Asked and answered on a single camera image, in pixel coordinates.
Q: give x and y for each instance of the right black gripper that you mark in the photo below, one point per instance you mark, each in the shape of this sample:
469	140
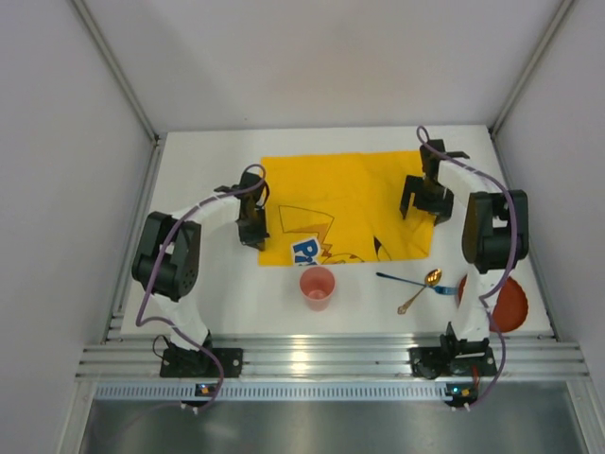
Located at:
426	199

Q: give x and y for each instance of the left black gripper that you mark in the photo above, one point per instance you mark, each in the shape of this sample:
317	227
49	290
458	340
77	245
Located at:
251	226

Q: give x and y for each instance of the yellow pikachu cloth placemat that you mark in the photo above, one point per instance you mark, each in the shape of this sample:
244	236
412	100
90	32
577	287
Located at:
343	209

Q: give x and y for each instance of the pink plastic cup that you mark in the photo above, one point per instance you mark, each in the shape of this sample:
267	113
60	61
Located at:
317	285

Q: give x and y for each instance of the gold ornate spoon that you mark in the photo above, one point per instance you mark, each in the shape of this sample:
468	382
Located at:
431	280

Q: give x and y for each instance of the blue metal fork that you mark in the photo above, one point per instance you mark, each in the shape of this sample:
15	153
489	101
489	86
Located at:
443	290

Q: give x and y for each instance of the red round plate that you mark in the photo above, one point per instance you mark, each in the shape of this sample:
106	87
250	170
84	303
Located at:
511	307

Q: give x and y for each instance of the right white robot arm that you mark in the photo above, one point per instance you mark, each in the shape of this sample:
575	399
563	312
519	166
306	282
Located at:
494	237

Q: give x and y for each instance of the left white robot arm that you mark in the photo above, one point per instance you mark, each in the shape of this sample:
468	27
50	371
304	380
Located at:
167	258

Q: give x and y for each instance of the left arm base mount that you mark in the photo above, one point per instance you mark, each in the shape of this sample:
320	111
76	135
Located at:
181	363

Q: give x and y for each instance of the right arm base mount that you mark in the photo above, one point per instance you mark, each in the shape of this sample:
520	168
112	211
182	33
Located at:
433	362

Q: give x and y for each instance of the aluminium front rail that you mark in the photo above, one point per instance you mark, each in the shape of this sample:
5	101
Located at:
319	369

